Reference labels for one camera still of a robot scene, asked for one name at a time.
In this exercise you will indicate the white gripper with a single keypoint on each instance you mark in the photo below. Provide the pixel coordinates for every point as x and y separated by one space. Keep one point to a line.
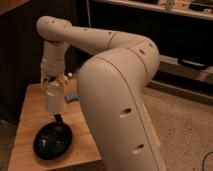
53 69

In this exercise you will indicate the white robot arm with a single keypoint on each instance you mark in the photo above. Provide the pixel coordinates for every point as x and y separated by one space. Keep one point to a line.
109 86

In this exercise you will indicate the blue eraser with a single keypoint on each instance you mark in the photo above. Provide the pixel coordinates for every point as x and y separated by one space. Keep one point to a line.
71 97

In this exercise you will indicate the black frying pan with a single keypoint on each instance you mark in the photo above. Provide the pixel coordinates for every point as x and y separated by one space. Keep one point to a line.
53 139

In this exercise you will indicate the wooden shelf unit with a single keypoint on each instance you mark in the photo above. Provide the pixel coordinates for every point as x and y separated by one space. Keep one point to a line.
185 45

